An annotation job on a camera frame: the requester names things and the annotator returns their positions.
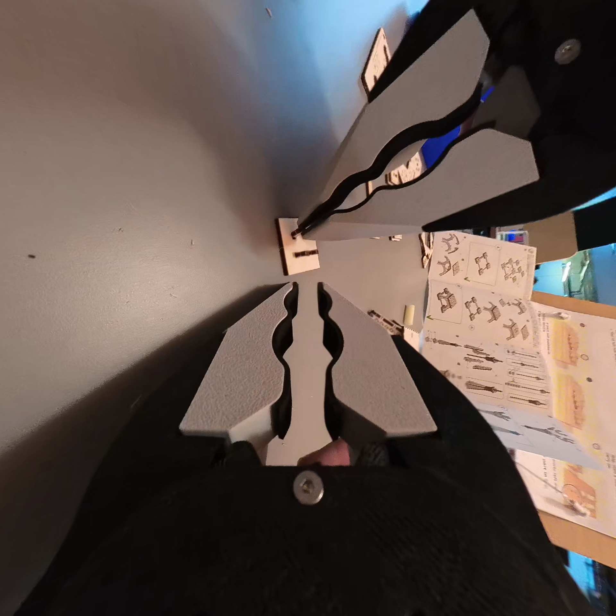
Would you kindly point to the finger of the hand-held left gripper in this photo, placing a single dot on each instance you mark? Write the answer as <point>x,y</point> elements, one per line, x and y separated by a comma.
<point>471,178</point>
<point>414,86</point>

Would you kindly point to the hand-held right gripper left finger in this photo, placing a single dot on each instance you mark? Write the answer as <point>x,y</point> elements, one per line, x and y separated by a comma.
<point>236,380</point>

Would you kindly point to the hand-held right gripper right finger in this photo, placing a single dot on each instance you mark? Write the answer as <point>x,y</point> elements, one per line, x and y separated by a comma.
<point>380,385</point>

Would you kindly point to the small square wooden plate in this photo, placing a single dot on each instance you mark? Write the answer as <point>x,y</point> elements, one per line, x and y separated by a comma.
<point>288,248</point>

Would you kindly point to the person's right hand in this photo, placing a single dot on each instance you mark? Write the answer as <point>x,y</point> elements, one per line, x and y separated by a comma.
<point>332,455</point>

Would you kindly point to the blue plastic bin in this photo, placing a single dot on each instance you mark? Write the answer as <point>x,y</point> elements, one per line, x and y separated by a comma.
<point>440,147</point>

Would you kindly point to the wooden lattice tower base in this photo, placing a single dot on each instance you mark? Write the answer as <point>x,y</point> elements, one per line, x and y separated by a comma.
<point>385,320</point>

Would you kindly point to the pale wax cylinder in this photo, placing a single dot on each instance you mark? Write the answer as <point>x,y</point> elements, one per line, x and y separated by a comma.
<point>409,315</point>

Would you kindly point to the paper instruction leaflet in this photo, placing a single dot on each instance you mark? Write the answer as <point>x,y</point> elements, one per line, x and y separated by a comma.
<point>481,308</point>

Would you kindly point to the lit computer screen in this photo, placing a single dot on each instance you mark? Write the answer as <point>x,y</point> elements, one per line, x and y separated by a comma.
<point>592,279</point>

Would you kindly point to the notched wooden frame piece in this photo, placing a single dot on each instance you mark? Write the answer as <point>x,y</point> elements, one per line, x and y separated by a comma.
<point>426,250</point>

